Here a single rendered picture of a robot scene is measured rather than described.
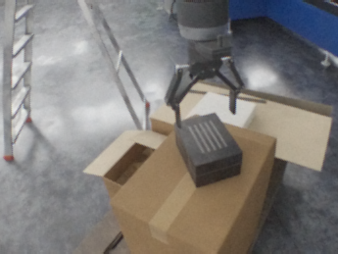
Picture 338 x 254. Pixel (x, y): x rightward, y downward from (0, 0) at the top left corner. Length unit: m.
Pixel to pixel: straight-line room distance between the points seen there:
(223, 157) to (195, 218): 0.17
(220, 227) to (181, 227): 0.09
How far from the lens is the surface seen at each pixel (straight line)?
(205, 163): 0.71
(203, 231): 0.69
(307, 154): 1.38
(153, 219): 0.72
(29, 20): 2.42
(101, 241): 1.61
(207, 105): 1.48
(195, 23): 0.57
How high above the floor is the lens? 1.49
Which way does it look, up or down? 39 degrees down
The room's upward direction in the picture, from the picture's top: 7 degrees counter-clockwise
